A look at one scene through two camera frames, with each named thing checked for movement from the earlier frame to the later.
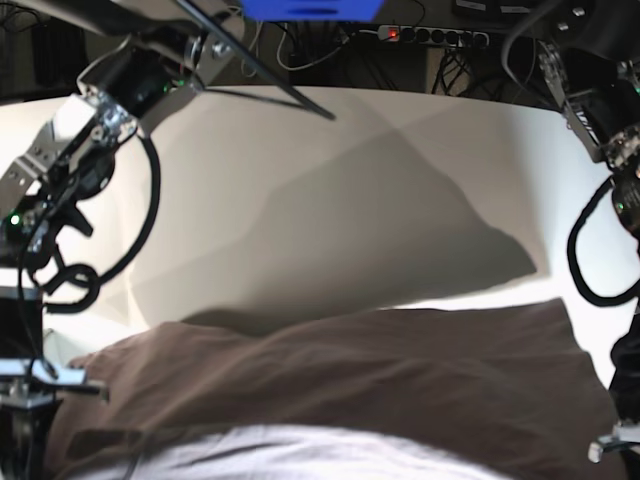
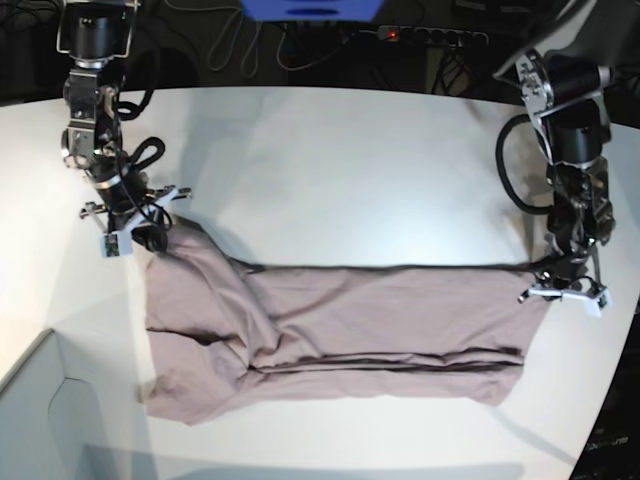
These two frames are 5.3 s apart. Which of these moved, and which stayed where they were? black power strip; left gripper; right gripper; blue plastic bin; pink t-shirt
Moved: pink t-shirt; right gripper; left gripper
Stayed: black power strip; blue plastic bin
